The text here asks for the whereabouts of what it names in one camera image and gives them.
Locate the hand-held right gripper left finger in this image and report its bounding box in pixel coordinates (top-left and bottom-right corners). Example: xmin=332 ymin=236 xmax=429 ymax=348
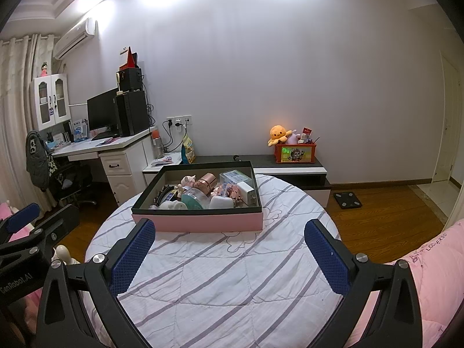
xmin=35 ymin=218 xmax=156 ymax=348

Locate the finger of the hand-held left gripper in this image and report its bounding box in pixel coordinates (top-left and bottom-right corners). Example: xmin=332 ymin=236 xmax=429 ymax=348
xmin=0 ymin=203 xmax=41 ymax=243
xmin=22 ymin=205 xmax=80 ymax=256

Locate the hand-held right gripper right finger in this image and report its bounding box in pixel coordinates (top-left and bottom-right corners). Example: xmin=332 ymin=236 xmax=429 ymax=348
xmin=304 ymin=218 xmax=423 ymax=348

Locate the pink box with black rim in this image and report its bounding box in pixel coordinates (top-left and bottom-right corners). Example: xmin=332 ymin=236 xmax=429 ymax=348
xmin=131 ymin=160 xmax=263 ymax=233

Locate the white rounded case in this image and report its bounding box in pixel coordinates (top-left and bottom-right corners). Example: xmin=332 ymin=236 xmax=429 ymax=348
xmin=209 ymin=196 xmax=234 ymax=210

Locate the white rectangular box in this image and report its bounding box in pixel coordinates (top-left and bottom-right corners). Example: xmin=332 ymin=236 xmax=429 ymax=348
xmin=235 ymin=181 xmax=256 ymax=204

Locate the rose gold cup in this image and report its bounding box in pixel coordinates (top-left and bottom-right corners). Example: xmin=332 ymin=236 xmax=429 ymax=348
xmin=197 ymin=173 xmax=218 ymax=194

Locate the clear plastic box with label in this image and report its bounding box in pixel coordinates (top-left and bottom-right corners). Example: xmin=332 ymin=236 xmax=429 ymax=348
xmin=219 ymin=170 xmax=254 ymax=189

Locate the black office chair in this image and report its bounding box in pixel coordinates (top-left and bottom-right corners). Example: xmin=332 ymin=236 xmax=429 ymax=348
xmin=49 ymin=161 xmax=98 ymax=209

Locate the grey hanging jacket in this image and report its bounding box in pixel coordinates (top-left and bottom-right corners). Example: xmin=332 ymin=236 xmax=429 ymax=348
xmin=25 ymin=130 xmax=49 ymax=189

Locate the black bathroom scale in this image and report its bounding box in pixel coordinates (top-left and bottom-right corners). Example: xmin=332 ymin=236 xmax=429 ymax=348
xmin=333 ymin=192 xmax=362 ymax=209

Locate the white desk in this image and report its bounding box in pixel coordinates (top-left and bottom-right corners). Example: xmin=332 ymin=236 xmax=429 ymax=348
xmin=52 ymin=128 xmax=156 ymax=207

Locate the white nightstand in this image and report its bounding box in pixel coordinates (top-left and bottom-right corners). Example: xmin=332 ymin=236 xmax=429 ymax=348
xmin=142 ymin=152 xmax=184 ymax=189

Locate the black and white low cabinet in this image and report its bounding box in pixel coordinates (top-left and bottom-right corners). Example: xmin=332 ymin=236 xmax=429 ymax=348
xmin=194 ymin=154 xmax=332 ymax=209

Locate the blue printed box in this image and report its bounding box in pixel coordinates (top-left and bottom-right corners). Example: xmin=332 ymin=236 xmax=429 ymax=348
xmin=72 ymin=119 xmax=89 ymax=142

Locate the cream curtain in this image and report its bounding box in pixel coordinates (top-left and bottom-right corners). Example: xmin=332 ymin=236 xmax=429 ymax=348
xmin=0 ymin=34 xmax=60 ymax=204

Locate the orange plastic crate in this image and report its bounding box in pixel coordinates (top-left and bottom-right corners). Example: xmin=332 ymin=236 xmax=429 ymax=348
xmin=275 ymin=142 xmax=317 ymax=164

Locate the pink quilt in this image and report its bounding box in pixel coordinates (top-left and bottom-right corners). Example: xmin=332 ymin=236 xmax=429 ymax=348
xmin=341 ymin=219 xmax=464 ymax=348

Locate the white glass-door cabinet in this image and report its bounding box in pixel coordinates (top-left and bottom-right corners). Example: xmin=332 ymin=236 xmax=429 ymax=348
xmin=30 ymin=73 xmax=71 ymax=131

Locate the water bottle with orange lid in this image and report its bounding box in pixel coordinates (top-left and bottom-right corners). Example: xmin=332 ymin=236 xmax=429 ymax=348
xmin=151 ymin=128 xmax=163 ymax=158

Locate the blue and yellow snack bag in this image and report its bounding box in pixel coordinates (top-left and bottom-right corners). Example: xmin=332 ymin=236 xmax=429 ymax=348
xmin=181 ymin=134 xmax=196 ymax=164

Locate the black computer monitor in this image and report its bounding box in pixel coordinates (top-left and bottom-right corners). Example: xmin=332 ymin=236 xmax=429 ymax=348
xmin=87 ymin=89 xmax=121 ymax=136

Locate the orange octopus plush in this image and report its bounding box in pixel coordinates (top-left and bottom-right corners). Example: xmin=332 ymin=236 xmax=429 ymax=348
xmin=267 ymin=125 xmax=293 ymax=147

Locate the black computer tower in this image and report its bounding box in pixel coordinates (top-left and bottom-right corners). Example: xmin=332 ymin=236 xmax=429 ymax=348
xmin=116 ymin=90 xmax=150 ymax=136

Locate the black speaker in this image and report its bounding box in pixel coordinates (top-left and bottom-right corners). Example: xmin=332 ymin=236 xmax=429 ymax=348
xmin=119 ymin=67 xmax=143 ymax=92

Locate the red paper item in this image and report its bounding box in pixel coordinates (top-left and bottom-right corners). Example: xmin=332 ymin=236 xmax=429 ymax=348
xmin=119 ymin=46 xmax=138 ymax=70

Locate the white door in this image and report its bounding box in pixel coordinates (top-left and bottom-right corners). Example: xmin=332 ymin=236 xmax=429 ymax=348
xmin=433 ymin=52 xmax=463 ymax=184

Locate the white air conditioner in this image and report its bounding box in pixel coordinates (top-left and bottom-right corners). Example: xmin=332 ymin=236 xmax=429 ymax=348
xmin=54 ymin=18 xmax=98 ymax=60

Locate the cream bed post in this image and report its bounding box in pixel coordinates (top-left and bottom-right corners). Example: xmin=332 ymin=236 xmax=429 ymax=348
xmin=52 ymin=244 xmax=78 ymax=265

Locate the black power cable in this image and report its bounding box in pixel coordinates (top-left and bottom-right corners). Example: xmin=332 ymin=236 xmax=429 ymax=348
xmin=161 ymin=119 xmax=175 ymax=153

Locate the white wall socket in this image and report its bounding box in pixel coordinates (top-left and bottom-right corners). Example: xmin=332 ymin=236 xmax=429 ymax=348
xmin=167 ymin=115 xmax=192 ymax=128

